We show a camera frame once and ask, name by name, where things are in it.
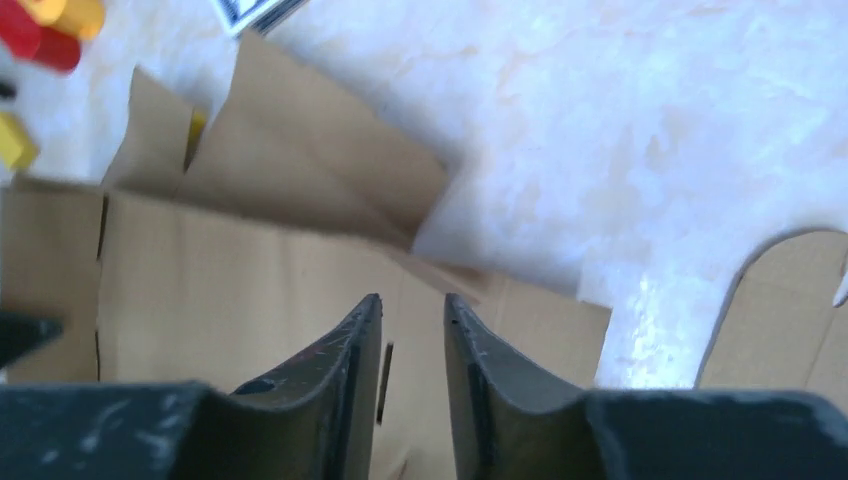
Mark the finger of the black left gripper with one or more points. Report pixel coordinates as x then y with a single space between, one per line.
22 334

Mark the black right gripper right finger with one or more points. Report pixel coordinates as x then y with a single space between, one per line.
513 419

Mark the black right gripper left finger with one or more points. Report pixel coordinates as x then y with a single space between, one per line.
311 417

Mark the large cardboard box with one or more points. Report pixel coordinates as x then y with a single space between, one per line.
151 291

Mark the flat cardboard blank underneath left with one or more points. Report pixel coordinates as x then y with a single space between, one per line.
289 146

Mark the flat cardboard blank at right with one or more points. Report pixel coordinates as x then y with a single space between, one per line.
785 324

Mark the small red toy piece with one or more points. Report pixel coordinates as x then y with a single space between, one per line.
50 34

